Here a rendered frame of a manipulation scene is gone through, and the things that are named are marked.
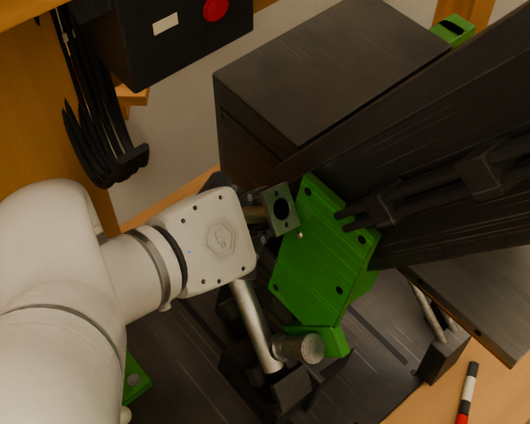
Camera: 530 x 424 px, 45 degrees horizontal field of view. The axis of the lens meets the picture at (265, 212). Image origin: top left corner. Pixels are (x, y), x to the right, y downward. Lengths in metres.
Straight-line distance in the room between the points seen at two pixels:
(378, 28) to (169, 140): 1.62
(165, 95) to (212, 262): 2.04
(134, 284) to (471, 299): 0.43
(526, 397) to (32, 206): 0.79
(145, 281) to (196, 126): 1.96
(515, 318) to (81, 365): 0.64
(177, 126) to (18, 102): 1.80
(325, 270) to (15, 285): 0.40
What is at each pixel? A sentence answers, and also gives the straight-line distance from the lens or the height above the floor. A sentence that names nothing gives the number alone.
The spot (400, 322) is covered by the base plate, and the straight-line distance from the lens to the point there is 1.07.
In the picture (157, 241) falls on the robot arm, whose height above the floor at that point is 1.32.
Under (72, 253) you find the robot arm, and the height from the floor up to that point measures 1.45.
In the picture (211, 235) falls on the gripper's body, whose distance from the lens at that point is 0.68.
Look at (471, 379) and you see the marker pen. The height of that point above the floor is 0.92.
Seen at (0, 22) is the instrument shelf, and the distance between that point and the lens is 0.58.
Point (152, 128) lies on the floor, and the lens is 2.57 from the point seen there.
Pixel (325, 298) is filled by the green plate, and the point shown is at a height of 1.14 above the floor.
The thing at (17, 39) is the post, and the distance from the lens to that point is 0.75.
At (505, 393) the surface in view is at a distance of 1.07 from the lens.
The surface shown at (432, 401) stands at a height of 0.90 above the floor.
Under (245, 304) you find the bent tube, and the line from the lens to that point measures 0.88.
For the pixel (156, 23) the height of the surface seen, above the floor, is 1.43.
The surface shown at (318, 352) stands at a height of 1.08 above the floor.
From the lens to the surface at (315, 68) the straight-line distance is 0.91.
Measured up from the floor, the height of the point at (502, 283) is 1.13.
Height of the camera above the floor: 1.84
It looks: 54 degrees down
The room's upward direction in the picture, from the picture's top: straight up
